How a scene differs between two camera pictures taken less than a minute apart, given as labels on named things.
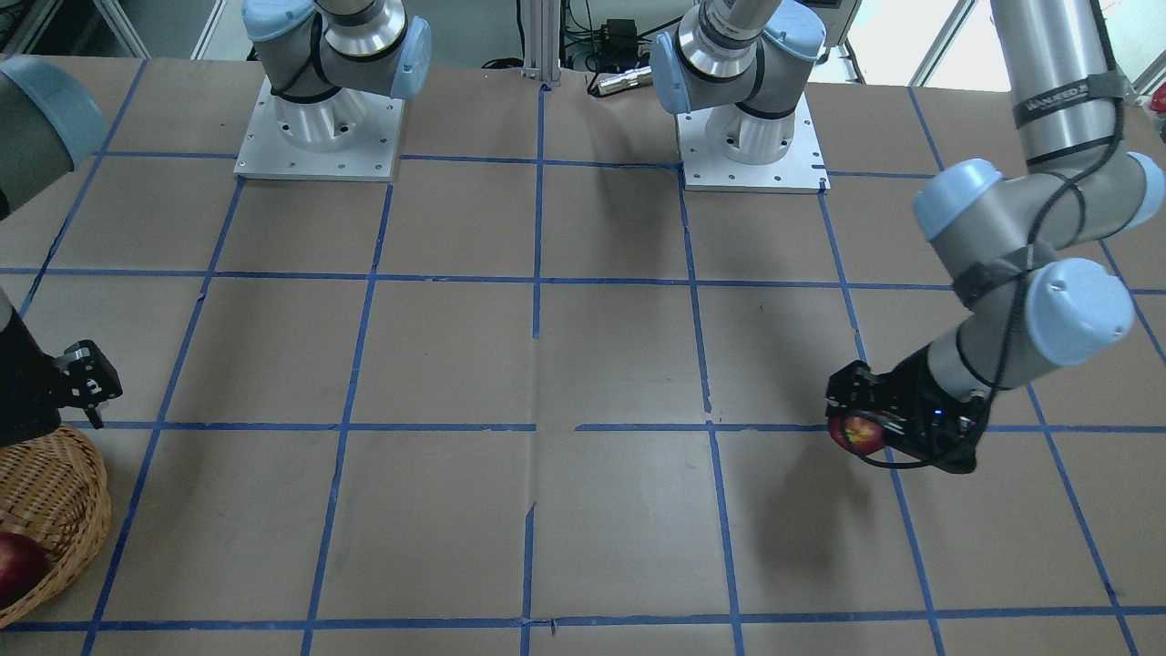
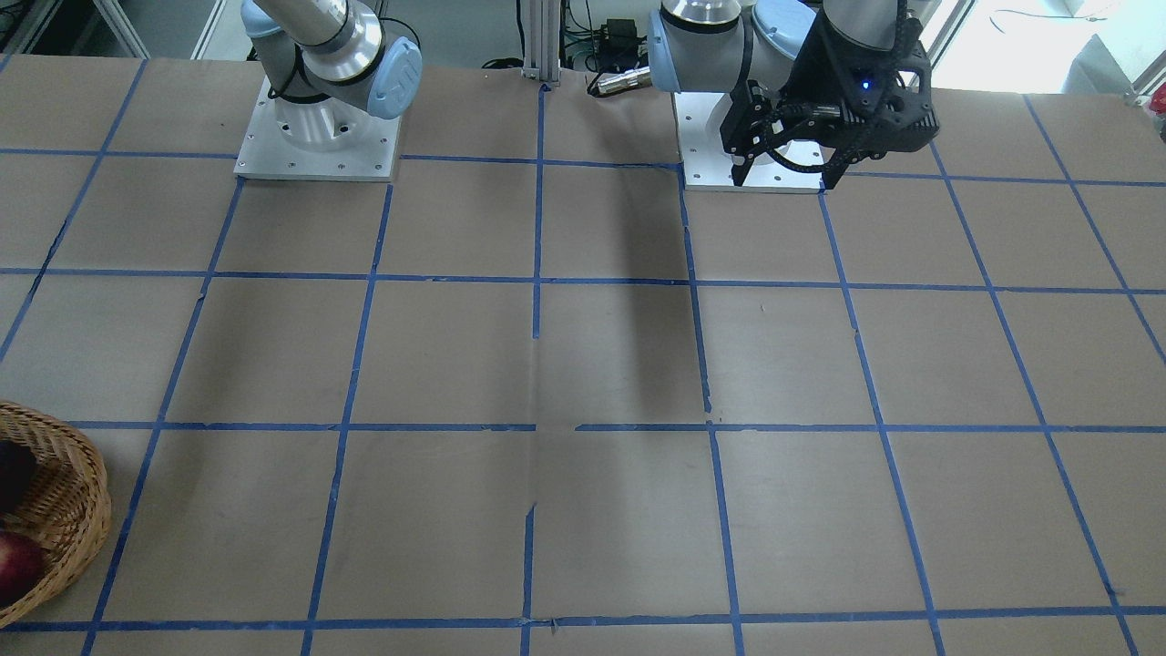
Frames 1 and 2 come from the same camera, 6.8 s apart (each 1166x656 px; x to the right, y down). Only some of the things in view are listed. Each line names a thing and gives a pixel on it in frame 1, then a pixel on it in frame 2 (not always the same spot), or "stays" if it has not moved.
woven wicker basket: x=56 y=488 stays
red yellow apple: x=24 y=565 stays
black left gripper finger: x=850 y=389 to x=751 y=120
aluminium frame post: x=542 y=41 stays
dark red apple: x=862 y=434 to x=18 y=465
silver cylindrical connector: x=641 y=76 stays
